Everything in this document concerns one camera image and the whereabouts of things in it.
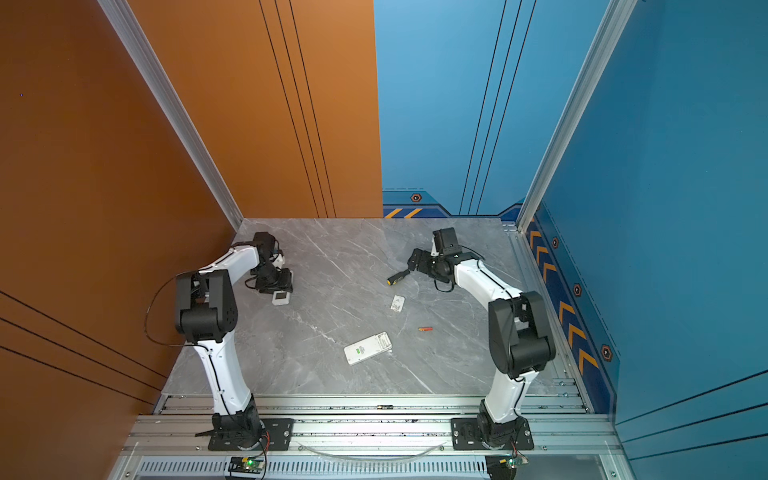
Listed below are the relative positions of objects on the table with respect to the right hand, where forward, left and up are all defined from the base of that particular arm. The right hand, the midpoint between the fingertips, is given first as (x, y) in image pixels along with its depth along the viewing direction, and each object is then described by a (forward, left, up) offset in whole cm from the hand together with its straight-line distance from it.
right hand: (417, 265), depth 95 cm
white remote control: (-7, +45, -7) cm, 46 cm away
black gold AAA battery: (-38, +10, -12) cm, 41 cm away
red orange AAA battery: (-17, -2, -11) cm, 20 cm away
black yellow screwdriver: (0, +8, -8) cm, 11 cm away
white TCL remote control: (-23, +16, -10) cm, 30 cm away
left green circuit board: (-51, +43, -12) cm, 68 cm away
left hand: (-1, +45, -9) cm, 46 cm away
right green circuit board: (-50, -21, -11) cm, 56 cm away
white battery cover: (-8, +7, -9) cm, 14 cm away
